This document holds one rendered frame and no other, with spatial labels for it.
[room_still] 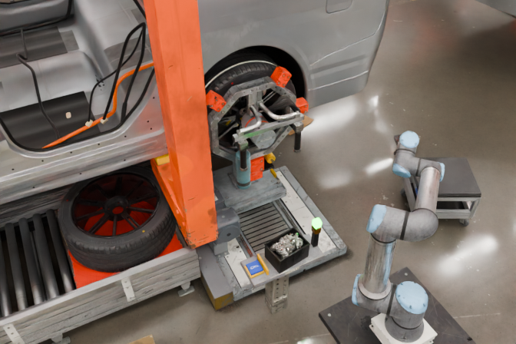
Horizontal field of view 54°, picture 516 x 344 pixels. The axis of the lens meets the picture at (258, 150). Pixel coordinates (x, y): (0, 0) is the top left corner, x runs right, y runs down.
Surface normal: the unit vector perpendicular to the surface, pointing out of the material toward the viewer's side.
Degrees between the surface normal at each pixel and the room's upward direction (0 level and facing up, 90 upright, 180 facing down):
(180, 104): 90
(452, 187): 0
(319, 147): 0
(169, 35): 90
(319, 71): 90
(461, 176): 0
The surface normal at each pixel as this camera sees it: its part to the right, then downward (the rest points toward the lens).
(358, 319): 0.00, -0.73
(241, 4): 0.44, 0.49
